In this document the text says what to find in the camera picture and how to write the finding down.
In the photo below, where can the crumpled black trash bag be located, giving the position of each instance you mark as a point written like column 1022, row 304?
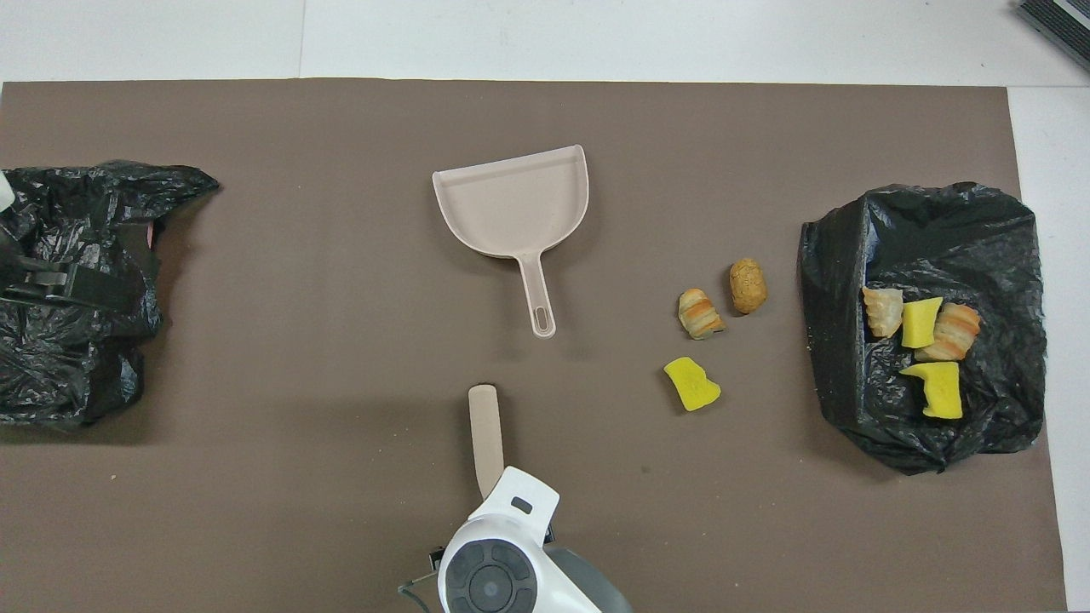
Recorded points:
column 77, row 375

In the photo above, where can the large yellow sponge piece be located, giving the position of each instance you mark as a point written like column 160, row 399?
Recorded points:
column 941, row 393

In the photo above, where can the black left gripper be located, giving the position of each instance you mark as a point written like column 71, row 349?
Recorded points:
column 34, row 277

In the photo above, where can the brown table mat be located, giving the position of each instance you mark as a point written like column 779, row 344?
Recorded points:
column 255, row 511

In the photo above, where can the rounded yellow sponge piece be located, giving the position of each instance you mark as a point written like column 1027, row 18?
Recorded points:
column 692, row 385

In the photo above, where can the beige hand brush black bristles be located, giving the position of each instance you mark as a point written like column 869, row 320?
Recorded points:
column 486, row 434

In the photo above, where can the dark grey ribbed panel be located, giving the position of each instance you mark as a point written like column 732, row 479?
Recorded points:
column 1060, row 21

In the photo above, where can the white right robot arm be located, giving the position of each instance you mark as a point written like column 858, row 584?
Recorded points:
column 511, row 519

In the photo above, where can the pale croissant piece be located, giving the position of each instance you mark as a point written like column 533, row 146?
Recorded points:
column 883, row 312

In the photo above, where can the small yellow sponge piece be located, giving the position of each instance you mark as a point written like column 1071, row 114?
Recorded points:
column 920, row 323

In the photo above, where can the boxy black bag bin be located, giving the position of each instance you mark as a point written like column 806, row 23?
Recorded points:
column 979, row 238

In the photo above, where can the beige plastic dustpan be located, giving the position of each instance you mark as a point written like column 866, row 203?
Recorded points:
column 511, row 204

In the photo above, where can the orange striped croissant piece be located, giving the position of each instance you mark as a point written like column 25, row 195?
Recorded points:
column 700, row 313
column 952, row 332

